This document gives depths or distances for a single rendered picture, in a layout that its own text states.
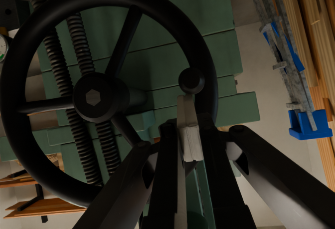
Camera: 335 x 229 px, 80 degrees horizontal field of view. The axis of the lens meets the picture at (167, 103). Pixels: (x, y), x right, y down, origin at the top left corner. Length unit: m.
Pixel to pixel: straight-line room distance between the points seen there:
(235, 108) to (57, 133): 0.34
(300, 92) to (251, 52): 1.78
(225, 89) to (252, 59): 2.54
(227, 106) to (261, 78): 2.53
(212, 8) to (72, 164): 0.40
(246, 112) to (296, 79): 0.84
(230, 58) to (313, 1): 1.33
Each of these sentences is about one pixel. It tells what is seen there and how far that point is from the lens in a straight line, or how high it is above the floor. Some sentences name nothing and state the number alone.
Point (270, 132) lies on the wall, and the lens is 3.01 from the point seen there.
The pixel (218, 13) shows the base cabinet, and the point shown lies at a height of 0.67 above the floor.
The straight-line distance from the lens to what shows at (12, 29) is 0.57.
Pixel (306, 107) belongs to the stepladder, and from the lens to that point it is 1.27.
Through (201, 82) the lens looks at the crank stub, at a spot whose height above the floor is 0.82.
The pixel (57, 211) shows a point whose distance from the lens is 3.44.
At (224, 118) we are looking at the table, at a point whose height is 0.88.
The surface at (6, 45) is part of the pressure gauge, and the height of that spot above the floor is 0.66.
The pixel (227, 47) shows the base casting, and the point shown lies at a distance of 0.44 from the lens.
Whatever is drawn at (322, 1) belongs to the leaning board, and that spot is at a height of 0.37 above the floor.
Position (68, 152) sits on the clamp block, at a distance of 0.40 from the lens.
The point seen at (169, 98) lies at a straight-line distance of 0.42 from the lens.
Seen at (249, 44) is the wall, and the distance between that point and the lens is 2.98.
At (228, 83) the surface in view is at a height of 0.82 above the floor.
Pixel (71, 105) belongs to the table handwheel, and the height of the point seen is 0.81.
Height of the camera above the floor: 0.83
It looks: level
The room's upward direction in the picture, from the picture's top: 170 degrees clockwise
